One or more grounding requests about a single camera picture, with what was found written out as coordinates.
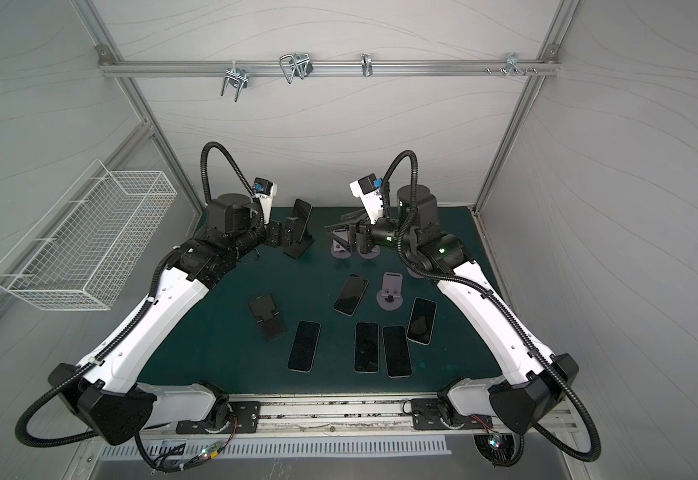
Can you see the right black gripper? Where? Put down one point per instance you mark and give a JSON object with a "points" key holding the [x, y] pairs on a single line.
{"points": [[364, 240]]}

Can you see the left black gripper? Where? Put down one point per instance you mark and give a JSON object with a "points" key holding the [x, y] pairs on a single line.
{"points": [[290, 222]]}

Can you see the pink-edged phone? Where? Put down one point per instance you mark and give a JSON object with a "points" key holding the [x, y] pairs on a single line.
{"points": [[351, 295]]}

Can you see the teal-edged phone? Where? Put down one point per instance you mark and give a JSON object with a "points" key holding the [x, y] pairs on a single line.
{"points": [[366, 353]]}

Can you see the purple-edged phone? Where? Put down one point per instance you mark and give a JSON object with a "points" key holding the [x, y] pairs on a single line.
{"points": [[397, 353]]}

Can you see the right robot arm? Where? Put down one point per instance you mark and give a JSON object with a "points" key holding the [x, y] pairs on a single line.
{"points": [[533, 379]]}

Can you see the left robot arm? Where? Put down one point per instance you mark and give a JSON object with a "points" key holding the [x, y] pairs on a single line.
{"points": [[102, 390]]}

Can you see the black stand back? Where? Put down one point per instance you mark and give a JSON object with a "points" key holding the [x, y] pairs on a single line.
{"points": [[297, 249]]}

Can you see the black stand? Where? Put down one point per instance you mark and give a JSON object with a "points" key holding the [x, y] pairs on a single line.
{"points": [[268, 317], [297, 249]]}

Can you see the black stand left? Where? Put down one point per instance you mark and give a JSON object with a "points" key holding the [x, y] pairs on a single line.
{"points": [[268, 317]]}

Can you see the metal U-bolt clamp left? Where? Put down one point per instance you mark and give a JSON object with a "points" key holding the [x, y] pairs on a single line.
{"points": [[235, 80]]}

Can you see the metal u-bolt clamp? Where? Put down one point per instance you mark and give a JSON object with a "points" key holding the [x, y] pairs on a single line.
{"points": [[235, 80], [296, 65]]}

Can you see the metal U-bolt clamp centre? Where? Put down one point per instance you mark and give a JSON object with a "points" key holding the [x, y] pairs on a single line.
{"points": [[296, 65]]}

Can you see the metal clamp small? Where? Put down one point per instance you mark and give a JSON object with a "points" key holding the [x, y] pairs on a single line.
{"points": [[366, 65]]}

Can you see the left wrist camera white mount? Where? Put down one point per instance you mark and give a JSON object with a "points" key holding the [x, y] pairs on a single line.
{"points": [[265, 192]]}

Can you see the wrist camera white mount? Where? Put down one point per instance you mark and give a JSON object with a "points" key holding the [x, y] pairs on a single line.
{"points": [[368, 190], [265, 192]]}

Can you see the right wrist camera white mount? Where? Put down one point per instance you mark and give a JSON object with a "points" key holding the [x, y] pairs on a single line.
{"points": [[368, 190]]}

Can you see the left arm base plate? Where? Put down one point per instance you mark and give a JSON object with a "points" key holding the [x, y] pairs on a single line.
{"points": [[224, 418]]}

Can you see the white wire basket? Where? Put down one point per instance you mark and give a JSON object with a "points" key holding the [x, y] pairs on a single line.
{"points": [[79, 255]]}

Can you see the metal bracket right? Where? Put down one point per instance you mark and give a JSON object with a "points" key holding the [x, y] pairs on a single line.
{"points": [[511, 67]]}

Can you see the aluminium cross rail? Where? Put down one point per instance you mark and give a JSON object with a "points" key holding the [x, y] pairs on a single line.
{"points": [[322, 68]]}

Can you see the slotted cable duct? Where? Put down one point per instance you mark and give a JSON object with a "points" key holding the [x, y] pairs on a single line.
{"points": [[293, 447]]}

